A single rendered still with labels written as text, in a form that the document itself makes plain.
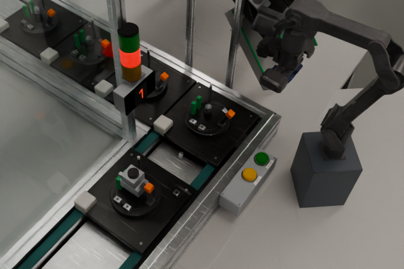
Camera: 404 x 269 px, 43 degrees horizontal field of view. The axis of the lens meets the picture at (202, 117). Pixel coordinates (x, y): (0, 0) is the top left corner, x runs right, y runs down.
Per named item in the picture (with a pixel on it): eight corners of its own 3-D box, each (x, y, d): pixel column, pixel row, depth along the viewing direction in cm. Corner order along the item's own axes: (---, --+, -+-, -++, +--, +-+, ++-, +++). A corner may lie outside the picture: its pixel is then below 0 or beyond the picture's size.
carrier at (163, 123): (258, 119, 164) (264, 93, 154) (216, 169, 151) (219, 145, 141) (197, 84, 172) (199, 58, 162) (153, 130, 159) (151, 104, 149)
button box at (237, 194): (274, 168, 158) (277, 157, 153) (237, 217, 147) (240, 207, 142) (255, 157, 161) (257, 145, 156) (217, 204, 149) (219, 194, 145)
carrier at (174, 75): (196, 84, 172) (198, 57, 162) (151, 129, 159) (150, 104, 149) (140, 53, 180) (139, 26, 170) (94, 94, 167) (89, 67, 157)
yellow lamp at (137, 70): (145, 73, 131) (145, 59, 128) (133, 84, 129) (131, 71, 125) (130, 64, 133) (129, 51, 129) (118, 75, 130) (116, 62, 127)
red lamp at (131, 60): (145, 59, 128) (143, 45, 124) (131, 71, 125) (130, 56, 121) (129, 50, 129) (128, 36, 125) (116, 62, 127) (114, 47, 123)
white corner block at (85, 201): (98, 205, 142) (96, 197, 139) (86, 216, 140) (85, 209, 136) (85, 196, 144) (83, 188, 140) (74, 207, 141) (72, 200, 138)
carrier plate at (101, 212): (195, 192, 146) (196, 188, 144) (142, 256, 133) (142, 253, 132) (131, 151, 154) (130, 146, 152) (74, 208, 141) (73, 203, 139)
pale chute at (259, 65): (288, 71, 173) (297, 69, 169) (263, 90, 166) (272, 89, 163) (251, -4, 165) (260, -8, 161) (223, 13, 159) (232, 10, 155)
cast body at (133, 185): (149, 186, 138) (148, 172, 132) (138, 197, 135) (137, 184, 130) (125, 170, 140) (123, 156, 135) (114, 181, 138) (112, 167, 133)
